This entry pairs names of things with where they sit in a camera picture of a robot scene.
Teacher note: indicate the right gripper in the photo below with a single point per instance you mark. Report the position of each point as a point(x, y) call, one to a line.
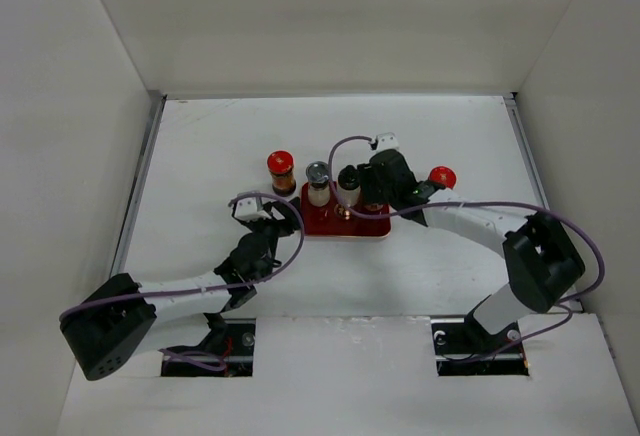
point(368, 177)

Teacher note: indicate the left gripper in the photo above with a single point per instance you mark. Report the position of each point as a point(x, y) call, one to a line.
point(289, 213)

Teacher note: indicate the black-capped white bottle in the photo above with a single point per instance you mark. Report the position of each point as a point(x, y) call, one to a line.
point(349, 186)

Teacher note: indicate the clear-lid grinder bottle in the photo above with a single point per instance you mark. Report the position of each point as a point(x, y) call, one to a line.
point(318, 192)

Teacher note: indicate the red-capped sauce bottle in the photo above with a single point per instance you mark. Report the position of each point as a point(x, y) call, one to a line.
point(280, 165)
point(444, 176)

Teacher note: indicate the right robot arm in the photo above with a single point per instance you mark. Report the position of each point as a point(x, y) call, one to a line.
point(541, 261)

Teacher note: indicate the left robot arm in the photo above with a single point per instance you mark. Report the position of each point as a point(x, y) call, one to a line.
point(123, 317)

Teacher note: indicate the red rectangular tray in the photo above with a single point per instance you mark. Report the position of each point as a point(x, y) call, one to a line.
point(331, 221)

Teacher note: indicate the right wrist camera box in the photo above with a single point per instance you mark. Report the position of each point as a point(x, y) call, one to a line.
point(383, 142)

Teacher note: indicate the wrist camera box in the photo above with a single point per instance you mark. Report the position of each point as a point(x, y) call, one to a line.
point(383, 142)
point(247, 207)

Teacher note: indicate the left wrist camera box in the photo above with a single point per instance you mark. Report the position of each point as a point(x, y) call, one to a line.
point(247, 207)

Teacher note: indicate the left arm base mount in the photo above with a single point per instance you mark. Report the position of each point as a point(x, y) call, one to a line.
point(226, 351)

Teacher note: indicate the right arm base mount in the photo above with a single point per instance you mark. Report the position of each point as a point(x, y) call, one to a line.
point(460, 352)

